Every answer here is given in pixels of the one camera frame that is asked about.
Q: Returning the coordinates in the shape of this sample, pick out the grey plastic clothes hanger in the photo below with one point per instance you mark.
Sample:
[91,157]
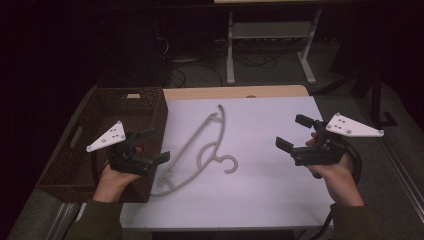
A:
[203,155]

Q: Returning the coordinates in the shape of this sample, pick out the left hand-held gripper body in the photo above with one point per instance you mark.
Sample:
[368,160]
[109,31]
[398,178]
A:
[128,161]

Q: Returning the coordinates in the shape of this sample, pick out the person's right hand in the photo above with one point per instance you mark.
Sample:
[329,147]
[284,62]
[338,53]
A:
[341,183]

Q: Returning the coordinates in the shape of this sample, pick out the white metal desk frame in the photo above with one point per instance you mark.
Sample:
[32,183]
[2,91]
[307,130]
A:
[271,30]

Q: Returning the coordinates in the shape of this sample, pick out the black metal stand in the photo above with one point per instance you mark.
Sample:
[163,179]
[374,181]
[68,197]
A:
[376,100]

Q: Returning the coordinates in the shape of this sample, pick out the brown woven basket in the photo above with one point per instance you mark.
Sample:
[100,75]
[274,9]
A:
[100,113]

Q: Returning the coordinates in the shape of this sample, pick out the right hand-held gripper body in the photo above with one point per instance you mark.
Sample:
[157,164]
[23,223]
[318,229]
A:
[321,155]

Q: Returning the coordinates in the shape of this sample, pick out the white table mat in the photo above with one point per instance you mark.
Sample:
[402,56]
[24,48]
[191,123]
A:
[260,180]

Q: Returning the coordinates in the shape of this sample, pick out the person's left hand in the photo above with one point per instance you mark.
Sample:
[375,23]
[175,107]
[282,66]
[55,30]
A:
[111,185]

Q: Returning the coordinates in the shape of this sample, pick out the white power strip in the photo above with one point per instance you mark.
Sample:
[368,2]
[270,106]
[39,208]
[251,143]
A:
[184,60]

